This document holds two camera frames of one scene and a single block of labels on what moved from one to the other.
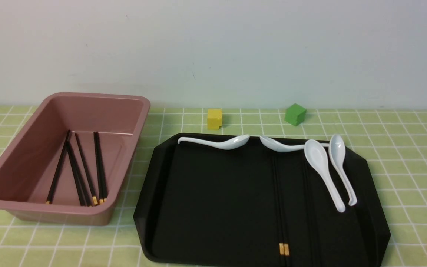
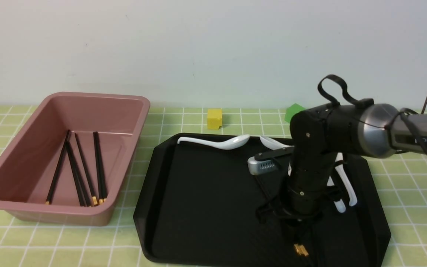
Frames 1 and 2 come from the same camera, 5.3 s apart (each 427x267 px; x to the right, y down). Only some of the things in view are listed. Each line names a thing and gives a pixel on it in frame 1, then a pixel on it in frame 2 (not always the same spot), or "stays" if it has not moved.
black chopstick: (281, 245) to (296, 246)
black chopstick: (286, 247) to (304, 250)
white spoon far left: (234, 143) stays
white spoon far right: (337, 150) stays
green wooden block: (295, 114) stays
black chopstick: (58, 168) stays
